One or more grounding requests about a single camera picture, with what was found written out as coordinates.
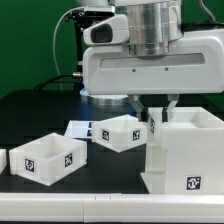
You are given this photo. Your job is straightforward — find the white flat tag board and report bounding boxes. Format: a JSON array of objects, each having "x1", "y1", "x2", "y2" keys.
[{"x1": 64, "y1": 120, "x2": 92, "y2": 139}]

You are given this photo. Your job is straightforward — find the white front rail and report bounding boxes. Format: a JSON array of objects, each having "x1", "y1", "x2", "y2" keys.
[{"x1": 0, "y1": 193, "x2": 224, "y2": 224}]

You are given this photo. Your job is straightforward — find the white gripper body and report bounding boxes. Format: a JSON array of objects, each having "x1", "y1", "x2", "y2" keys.
[{"x1": 83, "y1": 29, "x2": 224, "y2": 95}]

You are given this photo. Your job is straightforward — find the black base cables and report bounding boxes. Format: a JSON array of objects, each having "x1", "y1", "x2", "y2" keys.
[{"x1": 33, "y1": 73, "x2": 84, "y2": 92}]

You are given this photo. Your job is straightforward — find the grey camera cable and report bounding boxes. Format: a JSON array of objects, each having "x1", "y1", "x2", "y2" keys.
[{"x1": 52, "y1": 7, "x2": 83, "y2": 77}]

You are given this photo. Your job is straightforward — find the white block left edge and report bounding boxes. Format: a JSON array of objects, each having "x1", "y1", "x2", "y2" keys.
[{"x1": 0, "y1": 149, "x2": 7, "y2": 174}]

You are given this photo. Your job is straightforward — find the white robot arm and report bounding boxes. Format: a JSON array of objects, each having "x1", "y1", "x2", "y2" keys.
[{"x1": 78, "y1": 0, "x2": 224, "y2": 120}]

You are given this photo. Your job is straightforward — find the black camera on stand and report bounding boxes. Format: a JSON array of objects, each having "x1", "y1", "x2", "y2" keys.
[{"x1": 64, "y1": 5, "x2": 116, "y2": 79}]

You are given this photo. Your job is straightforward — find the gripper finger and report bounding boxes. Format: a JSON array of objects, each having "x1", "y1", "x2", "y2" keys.
[
  {"x1": 129, "y1": 95, "x2": 148, "y2": 122},
  {"x1": 162, "y1": 94, "x2": 179, "y2": 122}
]

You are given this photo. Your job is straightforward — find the white drawer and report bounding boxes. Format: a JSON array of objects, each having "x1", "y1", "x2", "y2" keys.
[
  {"x1": 92, "y1": 114, "x2": 147, "y2": 153},
  {"x1": 9, "y1": 133, "x2": 87, "y2": 186}
]

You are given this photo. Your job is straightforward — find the white drawer cabinet box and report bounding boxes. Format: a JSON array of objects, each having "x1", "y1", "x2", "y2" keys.
[{"x1": 141, "y1": 107, "x2": 224, "y2": 195}]

